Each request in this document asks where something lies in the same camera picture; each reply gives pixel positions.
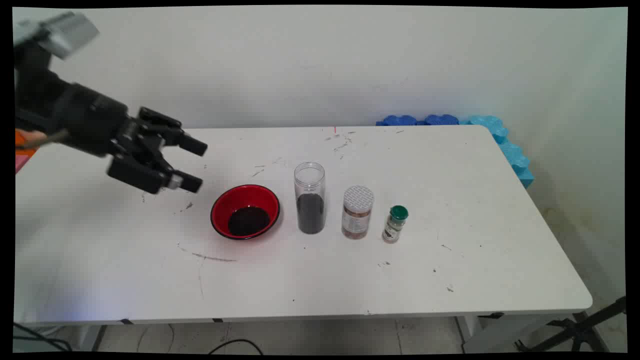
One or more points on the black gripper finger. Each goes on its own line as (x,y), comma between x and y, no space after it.
(145,177)
(192,145)

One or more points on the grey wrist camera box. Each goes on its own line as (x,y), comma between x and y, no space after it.
(67,32)

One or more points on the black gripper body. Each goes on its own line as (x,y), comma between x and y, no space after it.
(92,117)

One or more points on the black seed pile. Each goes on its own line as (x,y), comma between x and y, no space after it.
(248,221)

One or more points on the red bowl with black rim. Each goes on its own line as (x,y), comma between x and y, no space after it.
(222,210)

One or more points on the clear jar with black seeds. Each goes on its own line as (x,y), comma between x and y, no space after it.
(310,212)

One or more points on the spice bottle with green cap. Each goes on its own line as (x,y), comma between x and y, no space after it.
(394,227)

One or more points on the cyan foam mat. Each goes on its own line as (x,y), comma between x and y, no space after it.
(505,142)

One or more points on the orange block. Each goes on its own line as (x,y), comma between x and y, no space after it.
(22,140)

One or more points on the nut jar with white lid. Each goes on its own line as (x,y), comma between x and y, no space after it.
(357,215)

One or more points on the pink block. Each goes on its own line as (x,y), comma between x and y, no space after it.
(21,162)

